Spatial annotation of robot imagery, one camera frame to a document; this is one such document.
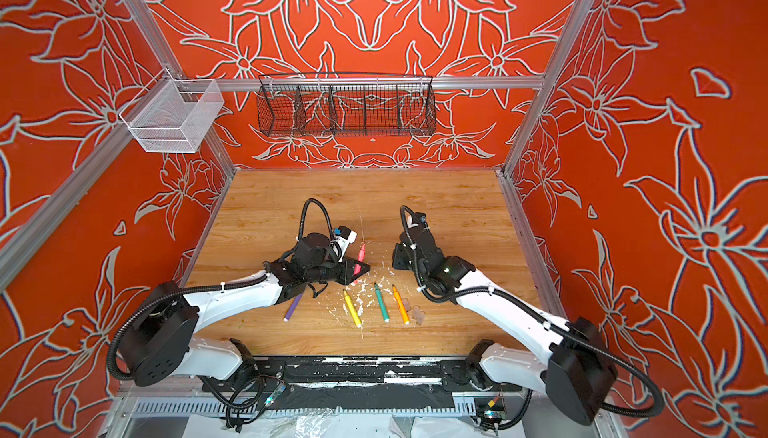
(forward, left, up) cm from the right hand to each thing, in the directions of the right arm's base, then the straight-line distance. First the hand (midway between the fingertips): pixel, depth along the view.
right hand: (391, 247), depth 80 cm
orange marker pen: (-11, -3, -14) cm, 18 cm away
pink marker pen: (-3, +8, -1) cm, 9 cm away
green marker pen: (-12, +2, -14) cm, 19 cm away
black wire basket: (+48, +15, +14) cm, 52 cm away
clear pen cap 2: (-14, -7, -15) cm, 21 cm away
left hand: (-4, +6, -3) cm, 8 cm away
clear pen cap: (-10, -4, -15) cm, 18 cm away
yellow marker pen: (-12, +11, -14) cm, 22 cm away
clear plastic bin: (+39, +68, +18) cm, 80 cm away
